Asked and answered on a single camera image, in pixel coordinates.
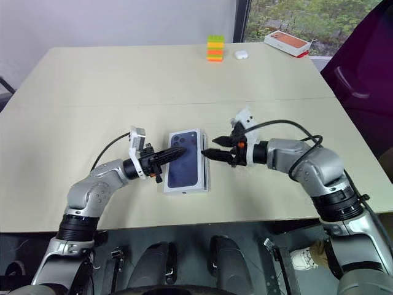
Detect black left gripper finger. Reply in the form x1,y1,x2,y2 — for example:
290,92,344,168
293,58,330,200
154,147,187,159
156,153,184,165

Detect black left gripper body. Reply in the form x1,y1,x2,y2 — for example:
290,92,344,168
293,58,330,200
140,144,163,184

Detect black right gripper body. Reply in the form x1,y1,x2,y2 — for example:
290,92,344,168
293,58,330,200
229,121,246,168

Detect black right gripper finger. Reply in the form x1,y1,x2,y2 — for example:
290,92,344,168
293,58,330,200
212,136,236,148
201,148,233,163

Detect white phone box lid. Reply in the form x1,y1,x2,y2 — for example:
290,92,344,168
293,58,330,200
162,128,209,197

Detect white phone box base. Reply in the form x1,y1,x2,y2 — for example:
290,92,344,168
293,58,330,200
201,130,213,193

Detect white box with orange phone print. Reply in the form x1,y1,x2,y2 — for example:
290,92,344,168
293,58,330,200
263,29,312,58

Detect green orange toy brick stack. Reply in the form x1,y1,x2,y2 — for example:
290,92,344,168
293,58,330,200
206,34,226,63

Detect dark rounded shape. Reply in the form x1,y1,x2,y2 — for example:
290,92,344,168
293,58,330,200
208,235,256,289
126,242,179,290

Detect white sneaker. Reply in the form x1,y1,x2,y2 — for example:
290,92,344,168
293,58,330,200
289,247,320,271

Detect purple chair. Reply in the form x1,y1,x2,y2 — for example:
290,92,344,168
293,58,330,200
319,2,393,185

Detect black object at table side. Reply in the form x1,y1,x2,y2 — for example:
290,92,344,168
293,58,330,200
0,75,16,113

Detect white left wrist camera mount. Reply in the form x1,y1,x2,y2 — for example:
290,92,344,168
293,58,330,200
128,125,148,181

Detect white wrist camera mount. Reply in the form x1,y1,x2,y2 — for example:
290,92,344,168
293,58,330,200
230,104,262,168
128,125,148,181

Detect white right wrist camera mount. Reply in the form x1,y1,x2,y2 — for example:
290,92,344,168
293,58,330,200
230,104,262,168

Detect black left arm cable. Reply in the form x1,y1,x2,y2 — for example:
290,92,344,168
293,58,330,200
91,132,133,173

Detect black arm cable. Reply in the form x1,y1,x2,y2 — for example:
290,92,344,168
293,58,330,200
91,132,133,173
244,119,393,246

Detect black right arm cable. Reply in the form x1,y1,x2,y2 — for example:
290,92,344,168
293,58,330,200
244,119,393,246

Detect dark window frame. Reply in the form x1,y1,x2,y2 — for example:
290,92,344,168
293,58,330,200
232,0,254,43

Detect black bracket with connector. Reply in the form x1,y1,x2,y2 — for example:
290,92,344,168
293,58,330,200
263,238,301,295

